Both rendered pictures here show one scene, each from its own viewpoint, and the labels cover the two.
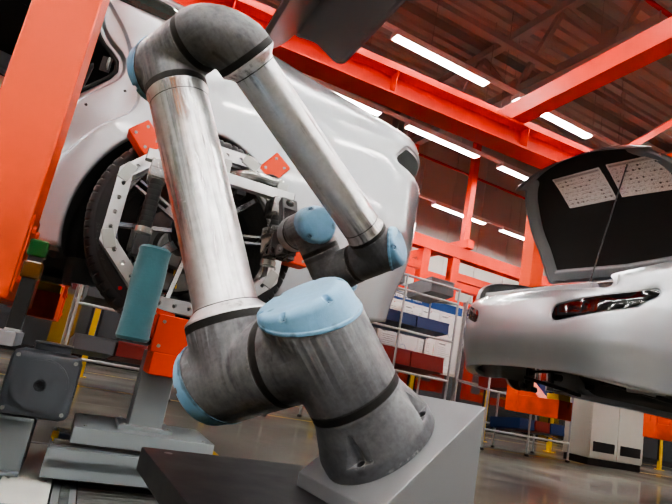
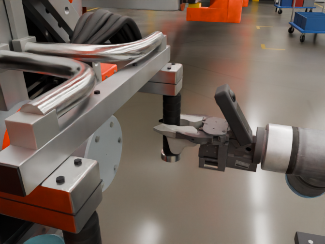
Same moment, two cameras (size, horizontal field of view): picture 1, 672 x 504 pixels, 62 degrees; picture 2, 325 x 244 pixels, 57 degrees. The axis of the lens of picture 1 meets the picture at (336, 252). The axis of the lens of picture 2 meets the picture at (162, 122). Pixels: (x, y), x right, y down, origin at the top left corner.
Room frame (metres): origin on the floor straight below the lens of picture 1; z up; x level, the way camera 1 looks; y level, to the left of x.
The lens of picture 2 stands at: (1.21, 0.61, 1.11)
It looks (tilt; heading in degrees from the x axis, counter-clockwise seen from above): 27 degrees down; 309
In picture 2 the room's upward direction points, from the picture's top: straight up
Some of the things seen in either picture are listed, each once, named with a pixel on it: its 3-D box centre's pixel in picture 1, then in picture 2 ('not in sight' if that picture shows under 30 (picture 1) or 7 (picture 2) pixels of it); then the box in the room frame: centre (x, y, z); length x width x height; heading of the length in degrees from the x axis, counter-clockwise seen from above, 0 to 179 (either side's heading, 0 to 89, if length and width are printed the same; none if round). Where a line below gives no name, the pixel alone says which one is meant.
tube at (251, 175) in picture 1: (253, 174); (95, 24); (1.62, 0.29, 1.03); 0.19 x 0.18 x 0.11; 22
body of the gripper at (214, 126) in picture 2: (284, 241); (229, 144); (1.43, 0.14, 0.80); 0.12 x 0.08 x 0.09; 22
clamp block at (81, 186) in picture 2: (158, 172); (47, 186); (1.44, 0.51, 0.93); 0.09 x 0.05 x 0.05; 22
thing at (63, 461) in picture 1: (134, 459); not in sight; (1.85, 0.49, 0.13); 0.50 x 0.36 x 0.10; 112
